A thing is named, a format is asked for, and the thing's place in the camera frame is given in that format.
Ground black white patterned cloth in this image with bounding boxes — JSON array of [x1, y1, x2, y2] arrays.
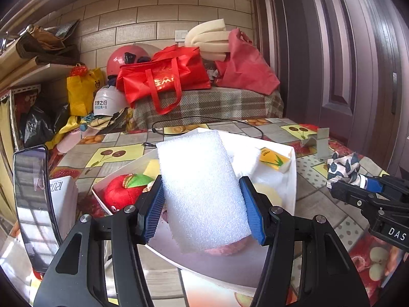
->
[[326, 152, 367, 189]]

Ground pink plush pig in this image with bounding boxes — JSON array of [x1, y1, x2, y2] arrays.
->
[[204, 236, 252, 256]]

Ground yellow tissue pack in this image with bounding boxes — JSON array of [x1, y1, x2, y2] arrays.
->
[[259, 148, 292, 173]]

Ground red plush apple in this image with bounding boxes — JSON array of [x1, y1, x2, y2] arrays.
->
[[103, 173, 154, 213]]

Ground white foam block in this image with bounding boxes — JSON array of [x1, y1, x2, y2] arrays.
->
[[157, 131, 251, 253]]

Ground yellow green scrub sponge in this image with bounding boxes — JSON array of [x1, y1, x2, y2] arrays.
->
[[143, 159, 160, 180]]

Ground grey cardboard stand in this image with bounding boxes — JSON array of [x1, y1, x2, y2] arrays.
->
[[301, 128, 332, 160]]

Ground white 2021 box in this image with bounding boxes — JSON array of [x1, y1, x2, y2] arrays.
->
[[50, 175, 78, 240]]

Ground white shallow cardboard box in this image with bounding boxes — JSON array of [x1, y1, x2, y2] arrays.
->
[[91, 127, 298, 296]]

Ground dark wooden door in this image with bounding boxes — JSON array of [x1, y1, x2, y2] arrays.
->
[[252, 0, 408, 177]]

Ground black plastic bag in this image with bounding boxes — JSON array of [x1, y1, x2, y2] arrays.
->
[[19, 103, 70, 148]]

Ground dark red paper bag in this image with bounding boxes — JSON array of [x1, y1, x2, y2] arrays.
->
[[215, 28, 280, 96]]

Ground white helmet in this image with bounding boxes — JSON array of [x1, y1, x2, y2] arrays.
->
[[93, 85, 129, 116]]

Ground plaid covered bench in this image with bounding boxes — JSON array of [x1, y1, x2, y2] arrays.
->
[[128, 87, 284, 130]]

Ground yellow gift bag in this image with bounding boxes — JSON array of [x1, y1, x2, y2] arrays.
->
[[66, 64, 105, 116]]

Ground cream foam roll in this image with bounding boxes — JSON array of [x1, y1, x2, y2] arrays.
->
[[184, 19, 230, 62]]

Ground red tote bag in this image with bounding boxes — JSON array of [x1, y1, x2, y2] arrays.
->
[[116, 45, 211, 115]]

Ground pink red helmet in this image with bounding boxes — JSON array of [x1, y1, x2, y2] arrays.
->
[[107, 45, 150, 78]]

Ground wooden shelf with cardboard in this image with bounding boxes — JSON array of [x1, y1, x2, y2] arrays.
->
[[1, 19, 80, 90]]

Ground smartphone on mount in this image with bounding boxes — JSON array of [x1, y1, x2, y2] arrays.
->
[[13, 145, 62, 275]]

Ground black cable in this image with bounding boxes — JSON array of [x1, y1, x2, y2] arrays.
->
[[141, 116, 264, 148]]

